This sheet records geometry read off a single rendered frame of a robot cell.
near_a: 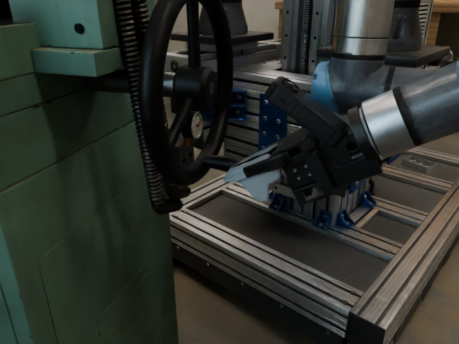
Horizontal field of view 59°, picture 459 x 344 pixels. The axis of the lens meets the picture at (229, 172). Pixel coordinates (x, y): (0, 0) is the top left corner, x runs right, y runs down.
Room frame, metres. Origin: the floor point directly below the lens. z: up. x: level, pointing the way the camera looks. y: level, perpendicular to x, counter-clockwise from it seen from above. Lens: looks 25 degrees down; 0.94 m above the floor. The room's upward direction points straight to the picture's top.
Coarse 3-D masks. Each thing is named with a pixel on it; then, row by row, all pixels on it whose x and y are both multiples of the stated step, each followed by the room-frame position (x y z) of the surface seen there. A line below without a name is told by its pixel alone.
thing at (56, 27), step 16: (16, 0) 0.55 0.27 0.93; (32, 0) 0.54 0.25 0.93; (48, 0) 0.54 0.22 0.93; (64, 0) 0.53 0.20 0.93; (80, 0) 0.52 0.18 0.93; (96, 0) 0.52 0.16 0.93; (112, 0) 0.54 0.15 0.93; (16, 16) 0.55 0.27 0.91; (32, 16) 0.55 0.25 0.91; (48, 16) 0.54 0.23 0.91; (64, 16) 0.53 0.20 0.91; (80, 16) 0.52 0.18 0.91; (96, 16) 0.52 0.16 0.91; (112, 16) 0.54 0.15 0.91; (48, 32) 0.54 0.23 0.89; (64, 32) 0.53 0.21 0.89; (80, 32) 0.52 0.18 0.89; (96, 32) 0.52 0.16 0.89; (112, 32) 0.54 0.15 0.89; (96, 48) 0.52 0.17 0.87
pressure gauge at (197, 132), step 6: (192, 114) 0.85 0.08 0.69; (198, 114) 0.87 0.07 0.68; (186, 120) 0.84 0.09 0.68; (192, 120) 0.84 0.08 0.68; (198, 120) 0.87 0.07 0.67; (186, 126) 0.84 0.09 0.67; (192, 126) 0.83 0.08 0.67; (186, 132) 0.84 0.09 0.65; (192, 132) 0.83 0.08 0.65; (198, 132) 0.87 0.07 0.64; (186, 138) 0.86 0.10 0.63; (192, 138) 0.85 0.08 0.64; (198, 138) 0.86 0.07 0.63; (186, 144) 0.86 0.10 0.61
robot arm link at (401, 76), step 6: (396, 72) 0.55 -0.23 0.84; (402, 72) 0.55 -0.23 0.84; (408, 72) 0.55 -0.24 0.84; (414, 72) 0.55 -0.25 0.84; (420, 72) 0.54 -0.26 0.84; (426, 72) 0.54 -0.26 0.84; (396, 78) 0.54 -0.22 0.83; (402, 78) 0.54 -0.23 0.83; (408, 78) 0.54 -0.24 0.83; (414, 78) 0.54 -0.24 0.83; (396, 84) 0.54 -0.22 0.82; (402, 84) 0.54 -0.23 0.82
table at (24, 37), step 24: (0, 24) 0.52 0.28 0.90; (24, 24) 0.53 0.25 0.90; (0, 48) 0.48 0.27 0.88; (24, 48) 0.52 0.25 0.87; (48, 48) 0.53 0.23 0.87; (72, 48) 0.53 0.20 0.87; (120, 48) 0.55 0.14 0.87; (0, 72) 0.48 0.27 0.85; (24, 72) 0.51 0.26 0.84; (48, 72) 0.52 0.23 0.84; (72, 72) 0.51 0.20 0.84; (96, 72) 0.50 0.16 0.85
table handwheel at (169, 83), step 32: (160, 0) 0.50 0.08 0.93; (192, 0) 0.57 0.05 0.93; (160, 32) 0.47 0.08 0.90; (192, 32) 0.57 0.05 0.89; (224, 32) 0.67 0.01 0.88; (160, 64) 0.46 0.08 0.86; (192, 64) 0.57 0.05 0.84; (224, 64) 0.69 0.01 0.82; (160, 96) 0.45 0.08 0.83; (192, 96) 0.55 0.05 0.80; (224, 96) 0.68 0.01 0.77; (160, 128) 0.45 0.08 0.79; (224, 128) 0.66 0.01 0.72; (160, 160) 0.46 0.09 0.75
